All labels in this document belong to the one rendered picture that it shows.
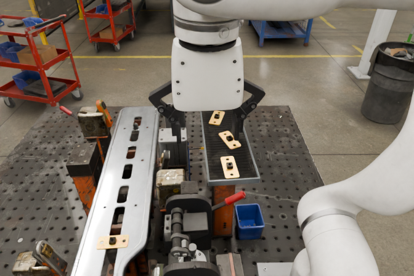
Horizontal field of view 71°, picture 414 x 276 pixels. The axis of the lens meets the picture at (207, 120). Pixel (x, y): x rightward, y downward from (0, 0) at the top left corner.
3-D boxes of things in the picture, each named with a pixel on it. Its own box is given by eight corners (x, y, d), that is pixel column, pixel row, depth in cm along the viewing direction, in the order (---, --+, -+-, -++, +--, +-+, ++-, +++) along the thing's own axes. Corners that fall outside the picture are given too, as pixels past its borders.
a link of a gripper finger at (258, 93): (267, 71, 42) (260, 104, 45) (214, 70, 41) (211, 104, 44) (269, 75, 41) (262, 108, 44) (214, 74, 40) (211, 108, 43)
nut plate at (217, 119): (214, 111, 104) (214, 108, 103) (225, 112, 103) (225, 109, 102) (208, 124, 97) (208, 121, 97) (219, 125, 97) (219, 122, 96)
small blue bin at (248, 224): (233, 218, 121) (234, 204, 116) (256, 217, 121) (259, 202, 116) (237, 242, 112) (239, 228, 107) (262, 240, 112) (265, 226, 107)
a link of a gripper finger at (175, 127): (178, 97, 44) (181, 132, 48) (158, 98, 44) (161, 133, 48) (178, 108, 41) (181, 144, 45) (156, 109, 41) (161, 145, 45)
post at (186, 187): (185, 255, 108) (180, 180, 85) (199, 254, 108) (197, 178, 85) (186, 268, 103) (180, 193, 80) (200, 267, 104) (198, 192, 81)
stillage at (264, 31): (247, 24, 570) (252, -29, 516) (288, 24, 573) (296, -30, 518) (259, 47, 472) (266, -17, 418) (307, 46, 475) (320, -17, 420)
